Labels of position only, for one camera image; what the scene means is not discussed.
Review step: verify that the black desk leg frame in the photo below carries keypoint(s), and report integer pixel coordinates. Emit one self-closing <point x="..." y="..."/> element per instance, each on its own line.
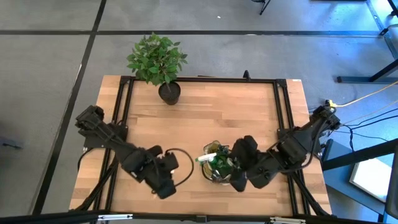
<point x="357" y="79"/>

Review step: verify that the white flat board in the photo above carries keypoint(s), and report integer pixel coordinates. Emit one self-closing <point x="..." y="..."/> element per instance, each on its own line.
<point x="370" y="179"/>

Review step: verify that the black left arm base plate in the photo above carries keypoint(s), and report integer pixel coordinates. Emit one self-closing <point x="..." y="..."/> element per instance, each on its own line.
<point x="93" y="144"/>

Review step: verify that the black front frame beam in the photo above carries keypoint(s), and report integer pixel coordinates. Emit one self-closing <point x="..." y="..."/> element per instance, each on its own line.
<point x="46" y="217"/>

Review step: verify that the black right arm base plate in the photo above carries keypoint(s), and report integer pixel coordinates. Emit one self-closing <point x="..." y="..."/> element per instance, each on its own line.
<point x="282" y="133"/>

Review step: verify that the black floor stand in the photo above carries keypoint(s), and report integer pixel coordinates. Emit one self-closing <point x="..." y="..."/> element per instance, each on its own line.
<point x="264" y="7"/>

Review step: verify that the silver beam bracket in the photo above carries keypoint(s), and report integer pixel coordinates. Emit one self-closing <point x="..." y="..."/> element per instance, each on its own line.
<point x="115" y="217"/>
<point x="287" y="220"/>

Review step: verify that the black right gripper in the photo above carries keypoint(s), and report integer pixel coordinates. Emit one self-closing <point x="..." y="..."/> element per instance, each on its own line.
<point x="253" y="174"/>

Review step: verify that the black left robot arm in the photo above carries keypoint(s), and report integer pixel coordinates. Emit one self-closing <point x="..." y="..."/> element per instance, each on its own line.
<point x="109" y="141"/>

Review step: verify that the cream canvas gardening bag green trim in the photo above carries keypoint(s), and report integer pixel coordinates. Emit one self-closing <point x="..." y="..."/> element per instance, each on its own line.
<point x="211" y="145"/>

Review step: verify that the black slanted floor beam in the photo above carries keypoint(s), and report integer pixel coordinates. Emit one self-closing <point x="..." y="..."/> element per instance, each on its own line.
<point x="357" y="155"/>

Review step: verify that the black knob on table edge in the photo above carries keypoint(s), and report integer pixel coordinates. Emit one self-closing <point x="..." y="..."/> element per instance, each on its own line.
<point x="247" y="75"/>

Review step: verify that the black table frame extrusion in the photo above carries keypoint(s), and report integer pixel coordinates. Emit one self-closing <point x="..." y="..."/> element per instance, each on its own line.
<point x="217" y="80"/>

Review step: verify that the green potted tree black pot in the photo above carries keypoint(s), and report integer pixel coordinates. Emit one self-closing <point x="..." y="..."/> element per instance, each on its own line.
<point x="155" y="62"/>

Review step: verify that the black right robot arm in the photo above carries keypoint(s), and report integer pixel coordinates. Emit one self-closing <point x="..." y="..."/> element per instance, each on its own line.
<point x="295" y="146"/>

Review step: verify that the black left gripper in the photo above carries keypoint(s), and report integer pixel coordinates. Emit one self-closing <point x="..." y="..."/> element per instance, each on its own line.
<point x="161" y="183"/>

